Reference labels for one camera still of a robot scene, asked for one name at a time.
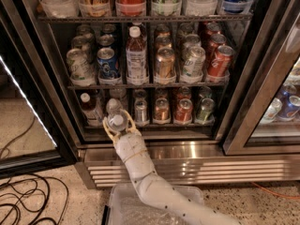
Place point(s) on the brown tea bottle middle shelf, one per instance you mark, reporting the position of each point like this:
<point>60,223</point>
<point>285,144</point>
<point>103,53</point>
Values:
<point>136,57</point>

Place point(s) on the wire shelf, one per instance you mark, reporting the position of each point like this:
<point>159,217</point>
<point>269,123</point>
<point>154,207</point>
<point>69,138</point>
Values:
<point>146,85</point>
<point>149,19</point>

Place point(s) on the middle wire shelf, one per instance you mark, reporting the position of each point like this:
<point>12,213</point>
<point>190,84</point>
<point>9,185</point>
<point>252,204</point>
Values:
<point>146,85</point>

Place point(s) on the steel fridge bottom grille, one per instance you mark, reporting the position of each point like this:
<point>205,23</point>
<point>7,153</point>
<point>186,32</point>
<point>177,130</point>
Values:
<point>189,163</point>

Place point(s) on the clear water bottle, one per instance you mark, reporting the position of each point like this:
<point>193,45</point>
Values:
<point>113,105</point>
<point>117,121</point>

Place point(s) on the gold can top shelf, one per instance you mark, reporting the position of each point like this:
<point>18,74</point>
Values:
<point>95,8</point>

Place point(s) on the brown tea bottle bottom shelf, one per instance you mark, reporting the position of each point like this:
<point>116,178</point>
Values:
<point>92,110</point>

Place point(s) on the clear water bottle front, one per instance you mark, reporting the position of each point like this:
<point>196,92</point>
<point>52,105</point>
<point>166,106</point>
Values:
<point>117,121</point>

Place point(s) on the red can middle shelf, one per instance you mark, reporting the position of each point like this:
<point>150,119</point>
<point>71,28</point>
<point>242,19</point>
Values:
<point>222,59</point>

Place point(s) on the white green can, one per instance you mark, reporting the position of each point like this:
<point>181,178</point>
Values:
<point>81,72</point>
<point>192,66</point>

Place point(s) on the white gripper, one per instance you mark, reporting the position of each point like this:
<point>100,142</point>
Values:
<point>130,147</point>

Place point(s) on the blue pepsi can middle shelf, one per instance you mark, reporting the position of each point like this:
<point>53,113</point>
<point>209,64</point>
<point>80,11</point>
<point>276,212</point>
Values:
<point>108,67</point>

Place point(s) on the silver can bottom shelf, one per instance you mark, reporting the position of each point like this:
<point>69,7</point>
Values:
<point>141,112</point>

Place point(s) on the closed fridge right door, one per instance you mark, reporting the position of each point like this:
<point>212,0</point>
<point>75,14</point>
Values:
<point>265,74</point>

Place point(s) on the clear bottle top right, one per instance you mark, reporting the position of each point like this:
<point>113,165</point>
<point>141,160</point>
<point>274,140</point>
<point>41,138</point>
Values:
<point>200,7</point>

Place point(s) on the upper wire shelf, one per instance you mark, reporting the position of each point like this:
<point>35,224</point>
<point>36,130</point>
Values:
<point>149,19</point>

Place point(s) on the brown tea bottle shelf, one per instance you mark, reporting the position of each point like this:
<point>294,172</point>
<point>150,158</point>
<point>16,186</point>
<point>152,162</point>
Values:
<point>136,57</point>
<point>92,110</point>

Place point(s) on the green can bottom shelf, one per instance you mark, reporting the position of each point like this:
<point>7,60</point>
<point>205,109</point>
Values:
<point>204,113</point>

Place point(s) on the gold can bottom shelf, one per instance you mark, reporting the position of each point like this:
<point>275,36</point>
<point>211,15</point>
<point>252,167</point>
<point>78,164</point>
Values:
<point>162,111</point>

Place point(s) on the red can shelf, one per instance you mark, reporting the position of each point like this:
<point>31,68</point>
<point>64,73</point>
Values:
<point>222,59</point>
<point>183,112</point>
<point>131,7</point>

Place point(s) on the clear plastic bin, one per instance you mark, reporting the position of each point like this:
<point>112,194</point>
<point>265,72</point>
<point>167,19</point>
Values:
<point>126,207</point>

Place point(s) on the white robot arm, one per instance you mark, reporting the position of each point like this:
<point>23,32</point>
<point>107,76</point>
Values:
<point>191,212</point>

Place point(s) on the clear water bottle behind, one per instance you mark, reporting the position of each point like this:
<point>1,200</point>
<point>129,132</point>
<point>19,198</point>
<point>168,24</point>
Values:
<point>113,105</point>

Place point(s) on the red can bottom shelf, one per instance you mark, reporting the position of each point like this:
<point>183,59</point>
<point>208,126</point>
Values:
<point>183,112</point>

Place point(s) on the open fridge glass door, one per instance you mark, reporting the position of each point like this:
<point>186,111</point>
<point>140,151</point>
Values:
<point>30,140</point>

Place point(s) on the gold can middle shelf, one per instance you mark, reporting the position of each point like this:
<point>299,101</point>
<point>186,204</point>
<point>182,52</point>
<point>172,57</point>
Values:
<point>164,70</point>

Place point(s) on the white green can left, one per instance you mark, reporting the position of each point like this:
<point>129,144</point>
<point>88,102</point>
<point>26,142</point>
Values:
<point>81,72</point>

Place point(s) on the red can top shelf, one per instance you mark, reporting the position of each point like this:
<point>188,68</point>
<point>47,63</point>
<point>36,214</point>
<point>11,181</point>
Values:
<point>131,7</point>

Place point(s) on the gold can shelf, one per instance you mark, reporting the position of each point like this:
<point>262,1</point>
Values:
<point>164,70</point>
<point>162,111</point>
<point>95,8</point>

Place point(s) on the white green can right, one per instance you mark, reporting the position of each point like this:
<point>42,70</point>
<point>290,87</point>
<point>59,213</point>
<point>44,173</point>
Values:
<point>192,66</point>

